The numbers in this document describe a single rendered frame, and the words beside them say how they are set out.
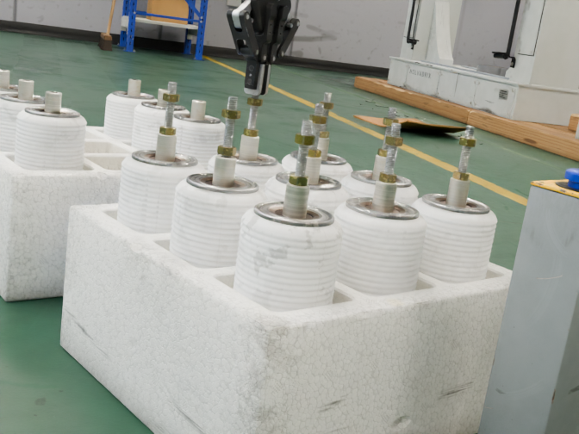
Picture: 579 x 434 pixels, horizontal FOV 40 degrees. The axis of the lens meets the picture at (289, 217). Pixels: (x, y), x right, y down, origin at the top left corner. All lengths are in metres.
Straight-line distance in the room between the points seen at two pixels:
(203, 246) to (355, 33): 6.93
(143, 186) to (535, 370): 0.45
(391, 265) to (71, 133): 0.54
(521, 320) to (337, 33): 6.91
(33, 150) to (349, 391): 0.60
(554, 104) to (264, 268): 3.73
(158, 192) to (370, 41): 6.91
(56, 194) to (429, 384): 0.57
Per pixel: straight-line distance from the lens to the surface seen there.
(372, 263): 0.79
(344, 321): 0.72
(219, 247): 0.80
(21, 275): 1.15
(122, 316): 0.87
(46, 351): 1.02
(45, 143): 1.15
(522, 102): 4.27
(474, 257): 0.89
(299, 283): 0.71
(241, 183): 0.84
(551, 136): 3.82
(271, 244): 0.71
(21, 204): 1.12
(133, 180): 0.90
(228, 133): 0.82
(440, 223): 0.87
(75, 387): 0.94
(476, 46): 8.24
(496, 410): 0.82
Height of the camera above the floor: 0.43
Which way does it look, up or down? 14 degrees down
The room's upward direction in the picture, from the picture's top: 8 degrees clockwise
